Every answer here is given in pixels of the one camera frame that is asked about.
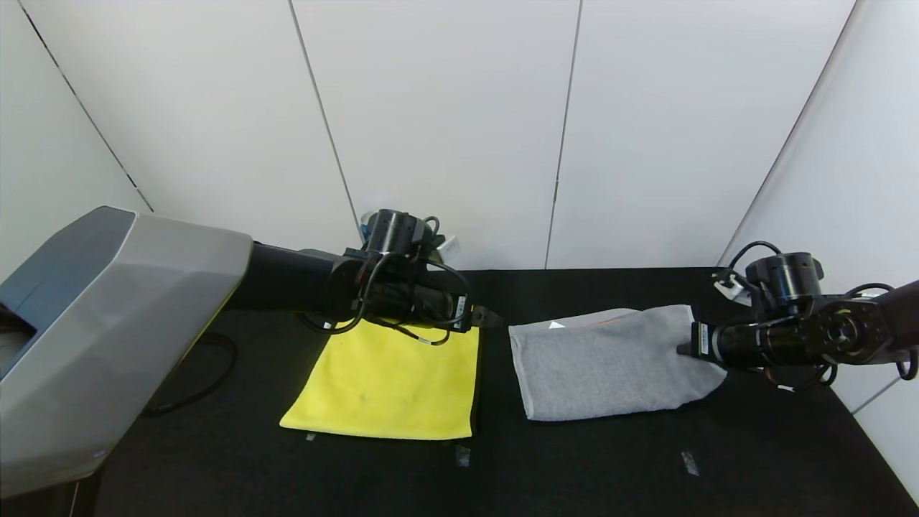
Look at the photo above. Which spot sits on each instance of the blue drink can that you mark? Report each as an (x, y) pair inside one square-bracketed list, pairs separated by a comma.
[(367, 227)]

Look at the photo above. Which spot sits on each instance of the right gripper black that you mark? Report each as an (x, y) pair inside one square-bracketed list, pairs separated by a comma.
[(701, 339)]

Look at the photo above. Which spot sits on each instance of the black table cloth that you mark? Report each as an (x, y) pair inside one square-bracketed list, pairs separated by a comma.
[(574, 474)]

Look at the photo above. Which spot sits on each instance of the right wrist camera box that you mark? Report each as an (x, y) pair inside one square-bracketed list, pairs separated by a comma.
[(726, 287)]

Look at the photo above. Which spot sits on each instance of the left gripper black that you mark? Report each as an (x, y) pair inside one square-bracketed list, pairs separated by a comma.
[(463, 312)]

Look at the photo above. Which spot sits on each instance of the grey terry towel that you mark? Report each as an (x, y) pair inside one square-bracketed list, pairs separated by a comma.
[(610, 366)]

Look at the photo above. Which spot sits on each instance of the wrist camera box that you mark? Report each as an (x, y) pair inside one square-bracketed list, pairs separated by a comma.
[(726, 287), (449, 247)]

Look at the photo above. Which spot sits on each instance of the yellow microfibre towel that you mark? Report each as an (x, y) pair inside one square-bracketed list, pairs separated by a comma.
[(380, 388)]

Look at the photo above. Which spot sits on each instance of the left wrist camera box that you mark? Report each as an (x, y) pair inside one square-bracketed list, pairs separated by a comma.
[(449, 247)]

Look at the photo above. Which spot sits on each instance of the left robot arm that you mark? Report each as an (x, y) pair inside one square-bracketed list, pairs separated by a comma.
[(122, 316)]

